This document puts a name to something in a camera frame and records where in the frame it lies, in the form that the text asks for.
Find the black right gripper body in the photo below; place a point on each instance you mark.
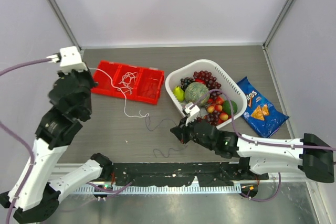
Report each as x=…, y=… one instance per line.
x=190, y=134

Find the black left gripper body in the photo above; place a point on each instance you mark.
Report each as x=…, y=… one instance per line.
x=90, y=83

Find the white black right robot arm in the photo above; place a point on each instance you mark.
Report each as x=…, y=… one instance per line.
x=309, y=155

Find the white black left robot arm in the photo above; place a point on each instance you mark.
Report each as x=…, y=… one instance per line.
x=35, y=197

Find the dark red grape bunch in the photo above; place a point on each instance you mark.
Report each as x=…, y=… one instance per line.
x=211, y=118
x=205, y=77

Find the red yellow peach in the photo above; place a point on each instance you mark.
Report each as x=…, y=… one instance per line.
x=217, y=105

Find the green lime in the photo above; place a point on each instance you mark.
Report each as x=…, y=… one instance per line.
x=229, y=106

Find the yellow green pear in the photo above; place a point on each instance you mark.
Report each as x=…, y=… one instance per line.
x=179, y=93

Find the green netted melon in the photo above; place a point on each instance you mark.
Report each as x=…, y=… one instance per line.
x=195, y=91

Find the dark blue grape bunch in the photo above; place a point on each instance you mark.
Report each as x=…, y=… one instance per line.
x=185, y=82

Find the white plastic fruit basket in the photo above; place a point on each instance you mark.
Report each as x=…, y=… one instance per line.
x=229, y=86

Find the red bin right compartment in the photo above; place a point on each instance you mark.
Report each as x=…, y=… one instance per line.
x=148, y=88

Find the red bin compartment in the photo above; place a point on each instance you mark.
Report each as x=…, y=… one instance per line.
x=125, y=81
x=148, y=88

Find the red bin middle compartment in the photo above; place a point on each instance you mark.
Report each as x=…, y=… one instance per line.
x=125, y=81

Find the blue chips bag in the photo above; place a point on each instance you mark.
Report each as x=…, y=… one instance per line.
x=260, y=113

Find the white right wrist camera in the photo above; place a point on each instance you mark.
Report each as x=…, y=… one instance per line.
x=190, y=112

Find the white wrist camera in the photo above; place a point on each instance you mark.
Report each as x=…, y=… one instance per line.
x=190, y=112
x=69, y=59

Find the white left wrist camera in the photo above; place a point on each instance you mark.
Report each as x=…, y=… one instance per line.
x=69, y=59

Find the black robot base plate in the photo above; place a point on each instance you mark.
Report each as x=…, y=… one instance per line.
x=178, y=174

